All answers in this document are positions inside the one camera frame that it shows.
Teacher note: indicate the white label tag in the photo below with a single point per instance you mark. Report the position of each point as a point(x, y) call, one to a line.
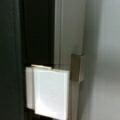
point(47, 91)

